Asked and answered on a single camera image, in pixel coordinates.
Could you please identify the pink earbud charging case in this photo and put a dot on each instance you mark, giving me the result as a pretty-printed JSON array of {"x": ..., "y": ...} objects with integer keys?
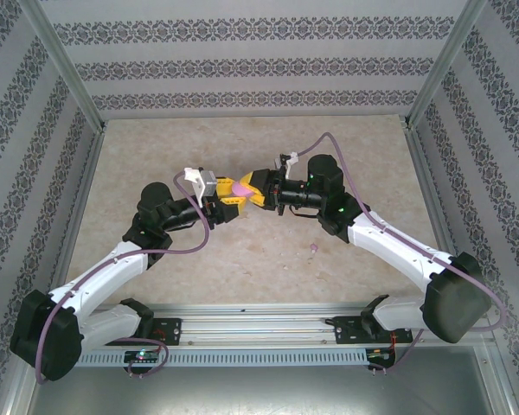
[{"x": 242, "y": 189}]

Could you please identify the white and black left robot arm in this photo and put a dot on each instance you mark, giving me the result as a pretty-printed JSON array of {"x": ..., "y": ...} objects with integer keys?
[{"x": 104, "y": 272}]

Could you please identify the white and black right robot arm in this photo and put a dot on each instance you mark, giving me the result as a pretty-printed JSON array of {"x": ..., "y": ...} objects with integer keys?
[{"x": 398, "y": 246}]

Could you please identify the small circuit board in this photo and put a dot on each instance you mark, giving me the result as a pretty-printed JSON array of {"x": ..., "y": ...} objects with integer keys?
[
  {"x": 142, "y": 355},
  {"x": 378, "y": 352}
]

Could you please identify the grey sheet metal panel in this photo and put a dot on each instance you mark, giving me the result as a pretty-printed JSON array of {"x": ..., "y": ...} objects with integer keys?
[{"x": 264, "y": 389}]

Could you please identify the aluminium side rail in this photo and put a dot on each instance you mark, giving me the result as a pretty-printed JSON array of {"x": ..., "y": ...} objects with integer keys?
[
  {"x": 84, "y": 203},
  {"x": 432, "y": 194}
]

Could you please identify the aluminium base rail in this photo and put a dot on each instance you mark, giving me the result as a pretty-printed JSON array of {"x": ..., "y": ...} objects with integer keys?
[{"x": 259, "y": 322}]

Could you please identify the aluminium frame post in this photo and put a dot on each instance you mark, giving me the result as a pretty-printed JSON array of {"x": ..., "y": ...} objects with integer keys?
[
  {"x": 62, "y": 65},
  {"x": 444, "y": 65}
]

